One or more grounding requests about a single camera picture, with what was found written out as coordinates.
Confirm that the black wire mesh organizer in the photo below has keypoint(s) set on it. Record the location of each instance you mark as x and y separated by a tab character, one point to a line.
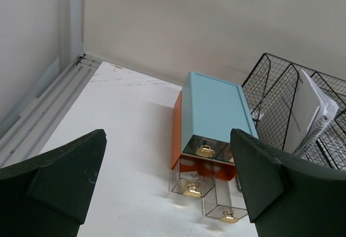
270	89

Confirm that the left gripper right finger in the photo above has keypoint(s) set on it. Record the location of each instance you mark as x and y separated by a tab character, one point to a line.
286	195

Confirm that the teal drawer box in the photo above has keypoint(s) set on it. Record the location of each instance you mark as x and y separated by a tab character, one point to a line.
205	112

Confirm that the aluminium rail frame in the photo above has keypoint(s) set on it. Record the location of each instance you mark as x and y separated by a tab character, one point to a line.
29	126

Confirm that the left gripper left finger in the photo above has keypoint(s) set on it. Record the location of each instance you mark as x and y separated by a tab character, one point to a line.
50	194

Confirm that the white paper sheets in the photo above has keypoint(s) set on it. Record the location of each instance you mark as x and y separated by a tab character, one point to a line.
311	114

